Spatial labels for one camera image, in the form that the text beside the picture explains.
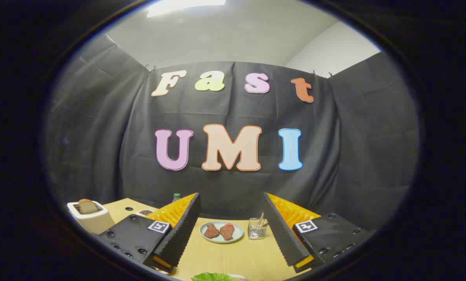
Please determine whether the white toaster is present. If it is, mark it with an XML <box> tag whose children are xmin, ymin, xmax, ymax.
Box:
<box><xmin>67</xmin><ymin>201</ymin><xmax>115</xmax><ymax>235</ymax></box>

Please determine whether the orange-edged meat patty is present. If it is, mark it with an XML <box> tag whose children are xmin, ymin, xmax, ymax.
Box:
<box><xmin>220</xmin><ymin>223</ymin><xmax>236</xmax><ymax>241</ymax></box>

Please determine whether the green lettuce leaf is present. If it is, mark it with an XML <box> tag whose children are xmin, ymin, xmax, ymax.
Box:
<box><xmin>191</xmin><ymin>272</ymin><xmax>233</xmax><ymax>281</ymax></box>

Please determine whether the black backdrop cloth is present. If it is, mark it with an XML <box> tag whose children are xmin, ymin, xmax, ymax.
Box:
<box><xmin>45</xmin><ymin>34</ymin><xmax>420</xmax><ymax>231</ymax></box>

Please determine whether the light blue plate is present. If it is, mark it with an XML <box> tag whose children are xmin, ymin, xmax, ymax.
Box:
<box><xmin>200</xmin><ymin>221</ymin><xmax>244</xmax><ymax>244</ymax></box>

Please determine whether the ceiling light panel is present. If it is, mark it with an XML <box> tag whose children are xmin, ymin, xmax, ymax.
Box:
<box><xmin>146</xmin><ymin>0</ymin><xmax>226</xmax><ymax>18</ymax></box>

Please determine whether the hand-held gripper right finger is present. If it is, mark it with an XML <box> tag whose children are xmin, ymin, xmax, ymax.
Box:
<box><xmin>262</xmin><ymin>192</ymin><xmax>375</xmax><ymax>274</ymax></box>

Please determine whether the toasted bread slice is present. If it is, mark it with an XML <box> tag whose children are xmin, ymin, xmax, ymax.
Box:
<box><xmin>78</xmin><ymin>199</ymin><xmax>100</xmax><ymax>214</ymax></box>

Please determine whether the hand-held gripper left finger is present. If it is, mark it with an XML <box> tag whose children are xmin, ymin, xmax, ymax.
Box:
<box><xmin>99</xmin><ymin>192</ymin><xmax>202</xmax><ymax>274</ymax></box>

